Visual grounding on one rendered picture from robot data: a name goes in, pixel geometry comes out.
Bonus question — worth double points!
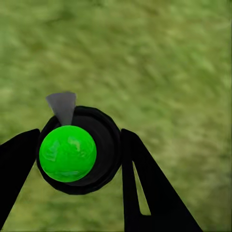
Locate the pesticide atomizer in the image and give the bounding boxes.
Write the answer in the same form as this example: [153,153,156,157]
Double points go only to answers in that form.
[35,92,122,195]

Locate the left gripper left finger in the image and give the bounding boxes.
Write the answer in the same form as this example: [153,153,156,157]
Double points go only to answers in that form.
[0,129,40,231]

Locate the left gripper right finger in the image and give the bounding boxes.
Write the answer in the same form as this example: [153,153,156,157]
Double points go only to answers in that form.
[121,129,203,232]

